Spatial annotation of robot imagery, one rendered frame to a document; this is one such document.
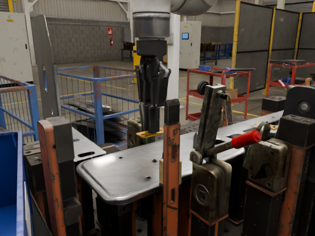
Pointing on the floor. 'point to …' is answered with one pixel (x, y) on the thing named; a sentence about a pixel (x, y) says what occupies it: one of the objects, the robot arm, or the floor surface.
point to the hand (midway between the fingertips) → (151, 118)
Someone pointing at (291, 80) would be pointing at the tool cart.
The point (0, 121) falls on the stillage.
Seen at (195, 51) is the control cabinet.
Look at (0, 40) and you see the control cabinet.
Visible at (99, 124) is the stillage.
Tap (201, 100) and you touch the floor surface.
